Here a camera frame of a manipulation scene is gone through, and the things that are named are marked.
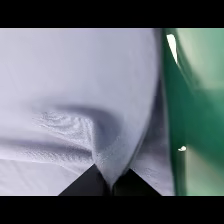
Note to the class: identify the pale grey-blue shirt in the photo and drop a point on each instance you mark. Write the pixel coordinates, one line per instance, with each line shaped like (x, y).
(83, 83)

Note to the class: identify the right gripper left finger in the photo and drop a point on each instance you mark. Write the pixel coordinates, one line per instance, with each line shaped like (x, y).
(90, 183)

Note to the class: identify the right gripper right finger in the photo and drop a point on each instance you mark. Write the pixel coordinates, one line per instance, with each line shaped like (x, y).
(133, 185)

